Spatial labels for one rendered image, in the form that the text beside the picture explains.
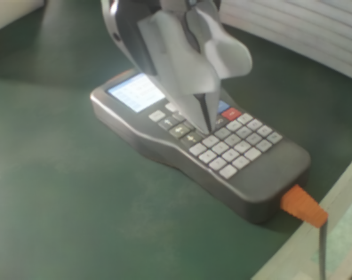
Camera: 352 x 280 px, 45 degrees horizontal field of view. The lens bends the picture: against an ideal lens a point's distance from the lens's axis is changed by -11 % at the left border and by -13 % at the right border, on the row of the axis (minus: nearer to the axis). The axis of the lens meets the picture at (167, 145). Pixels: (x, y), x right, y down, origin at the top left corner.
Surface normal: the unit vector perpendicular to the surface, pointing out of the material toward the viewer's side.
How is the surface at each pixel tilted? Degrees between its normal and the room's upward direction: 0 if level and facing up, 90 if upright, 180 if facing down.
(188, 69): 93
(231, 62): 86
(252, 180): 0
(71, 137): 0
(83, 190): 0
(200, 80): 93
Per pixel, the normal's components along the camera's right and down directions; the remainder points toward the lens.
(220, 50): -0.75, 0.44
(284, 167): -0.11, -0.74
